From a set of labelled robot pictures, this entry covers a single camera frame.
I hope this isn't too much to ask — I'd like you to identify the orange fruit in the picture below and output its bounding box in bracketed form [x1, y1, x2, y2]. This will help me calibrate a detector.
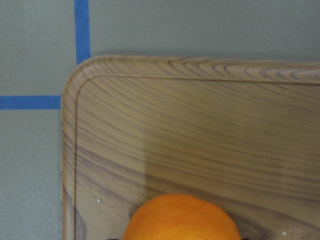
[123, 193, 241, 240]

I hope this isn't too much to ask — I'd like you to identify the wooden tray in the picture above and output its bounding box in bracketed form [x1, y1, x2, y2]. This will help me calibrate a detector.
[61, 55, 320, 240]

